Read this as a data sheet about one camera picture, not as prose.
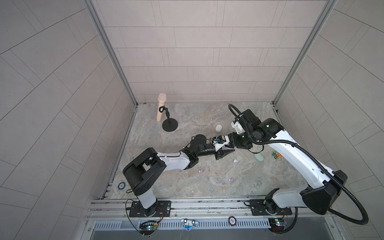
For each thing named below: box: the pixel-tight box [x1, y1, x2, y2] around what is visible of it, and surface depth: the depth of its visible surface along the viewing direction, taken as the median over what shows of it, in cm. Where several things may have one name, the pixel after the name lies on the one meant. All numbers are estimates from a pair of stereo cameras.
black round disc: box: [228, 216, 237, 227], surface depth 69 cm
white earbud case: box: [215, 124, 223, 133], surface depth 101 cm
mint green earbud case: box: [253, 153, 265, 163], surface depth 88 cm
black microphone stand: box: [159, 105, 178, 132], surface depth 103 cm
